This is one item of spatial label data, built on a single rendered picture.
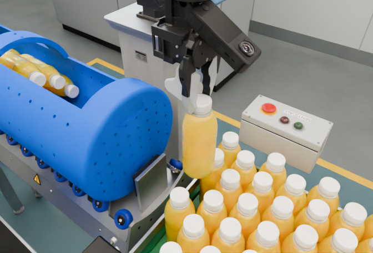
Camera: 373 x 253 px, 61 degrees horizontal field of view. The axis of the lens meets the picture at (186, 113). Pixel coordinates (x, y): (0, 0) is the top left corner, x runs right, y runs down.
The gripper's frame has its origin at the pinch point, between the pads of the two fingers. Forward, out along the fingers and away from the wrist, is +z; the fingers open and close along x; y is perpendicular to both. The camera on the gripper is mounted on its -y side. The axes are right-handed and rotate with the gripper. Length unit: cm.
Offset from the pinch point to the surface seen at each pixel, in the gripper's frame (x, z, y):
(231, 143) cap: -11.8, 19.2, -1.2
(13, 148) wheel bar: 15, 34, 57
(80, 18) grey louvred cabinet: -153, 103, 256
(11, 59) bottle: 4, 10, 60
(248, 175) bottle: -8.4, 22.4, -8.1
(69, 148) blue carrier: 15.6, 10.8, 20.1
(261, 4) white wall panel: -279, 94, 110
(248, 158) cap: -9.9, 18.9, -6.9
